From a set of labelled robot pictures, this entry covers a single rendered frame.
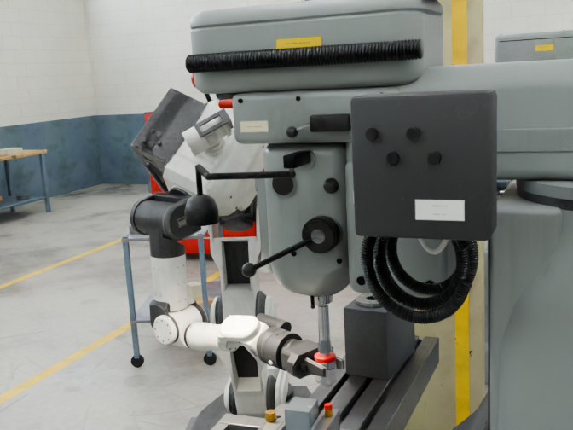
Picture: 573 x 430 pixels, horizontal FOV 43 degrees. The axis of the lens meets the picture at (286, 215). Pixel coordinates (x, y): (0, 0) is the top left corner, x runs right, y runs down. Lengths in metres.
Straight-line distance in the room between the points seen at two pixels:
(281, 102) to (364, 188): 0.36
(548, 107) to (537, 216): 0.18
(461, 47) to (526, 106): 1.88
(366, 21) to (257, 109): 0.27
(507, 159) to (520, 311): 0.26
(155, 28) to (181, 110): 10.40
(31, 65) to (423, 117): 11.15
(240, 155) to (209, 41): 0.53
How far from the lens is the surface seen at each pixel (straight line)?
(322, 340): 1.58
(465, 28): 3.15
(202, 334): 1.86
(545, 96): 1.28
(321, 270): 1.44
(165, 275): 1.89
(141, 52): 12.52
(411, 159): 1.06
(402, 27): 1.30
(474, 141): 1.04
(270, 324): 1.76
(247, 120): 1.42
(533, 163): 1.30
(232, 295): 2.27
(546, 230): 1.26
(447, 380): 3.47
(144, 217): 1.89
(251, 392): 2.46
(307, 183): 1.41
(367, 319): 1.91
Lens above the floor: 1.77
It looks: 11 degrees down
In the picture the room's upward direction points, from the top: 3 degrees counter-clockwise
